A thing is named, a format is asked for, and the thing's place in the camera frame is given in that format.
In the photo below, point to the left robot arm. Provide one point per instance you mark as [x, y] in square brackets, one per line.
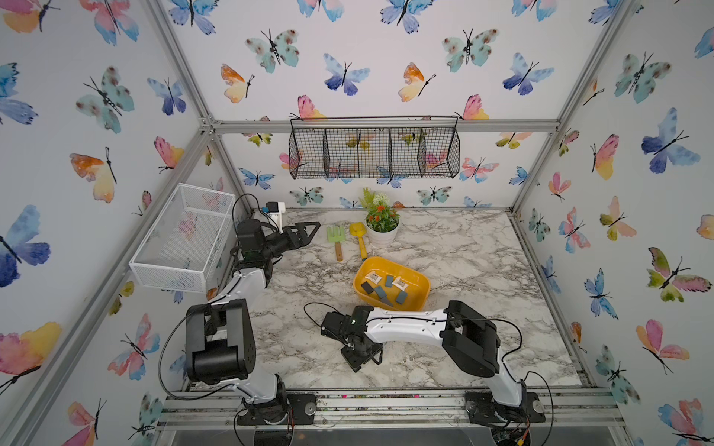
[220, 345]

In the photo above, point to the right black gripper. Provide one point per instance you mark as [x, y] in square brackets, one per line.
[352, 363]

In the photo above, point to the white eraser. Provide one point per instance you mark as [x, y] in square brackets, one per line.
[400, 283]
[374, 278]

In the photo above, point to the dark grey eraser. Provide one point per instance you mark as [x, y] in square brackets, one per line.
[368, 288]

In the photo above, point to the black wire wall basket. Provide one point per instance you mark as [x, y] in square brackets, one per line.
[359, 148]

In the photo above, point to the yellow toy shovel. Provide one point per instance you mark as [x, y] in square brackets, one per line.
[358, 230]

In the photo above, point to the white mesh wall basket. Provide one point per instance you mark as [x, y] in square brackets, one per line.
[181, 251]

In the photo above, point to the yellow plastic storage box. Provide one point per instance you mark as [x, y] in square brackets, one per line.
[419, 286]

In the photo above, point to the white pot artificial plant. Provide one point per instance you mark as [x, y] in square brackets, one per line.
[382, 219]

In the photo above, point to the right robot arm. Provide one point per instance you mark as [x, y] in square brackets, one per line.
[469, 339]

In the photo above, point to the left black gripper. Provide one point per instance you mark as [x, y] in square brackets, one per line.
[297, 229]

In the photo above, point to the green garden fork wooden handle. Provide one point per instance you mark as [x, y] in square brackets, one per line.
[337, 235]

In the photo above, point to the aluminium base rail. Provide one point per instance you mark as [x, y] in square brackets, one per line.
[455, 407]

